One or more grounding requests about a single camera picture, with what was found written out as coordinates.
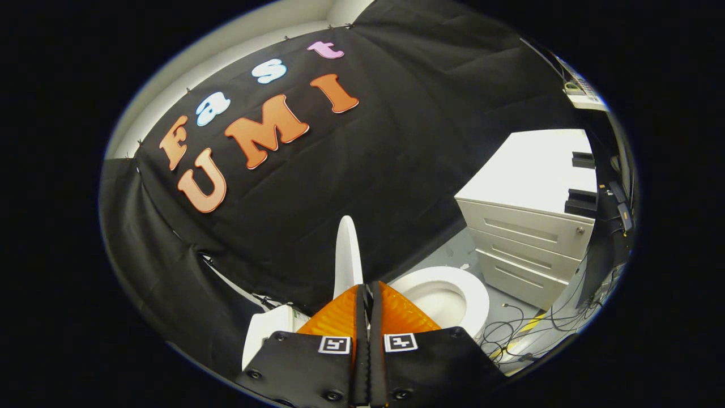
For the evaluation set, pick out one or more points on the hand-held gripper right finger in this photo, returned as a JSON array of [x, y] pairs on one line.
[[442, 365]]

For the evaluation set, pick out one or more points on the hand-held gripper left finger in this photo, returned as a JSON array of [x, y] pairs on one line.
[[306, 368]]

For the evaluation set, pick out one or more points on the white stand pole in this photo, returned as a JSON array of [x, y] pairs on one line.
[[226, 277]]

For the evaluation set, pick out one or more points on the black backdrop cloth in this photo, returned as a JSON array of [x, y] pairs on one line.
[[385, 170]]

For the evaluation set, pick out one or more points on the white drawer cabinet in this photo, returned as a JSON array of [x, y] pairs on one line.
[[527, 175]]

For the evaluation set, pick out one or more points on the black block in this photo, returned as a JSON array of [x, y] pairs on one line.
[[583, 160], [581, 203]]

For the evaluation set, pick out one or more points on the black power adapter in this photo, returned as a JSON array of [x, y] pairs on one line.
[[617, 191], [625, 216]]

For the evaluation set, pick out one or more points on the green tin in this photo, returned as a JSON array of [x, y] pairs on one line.
[[573, 88]]

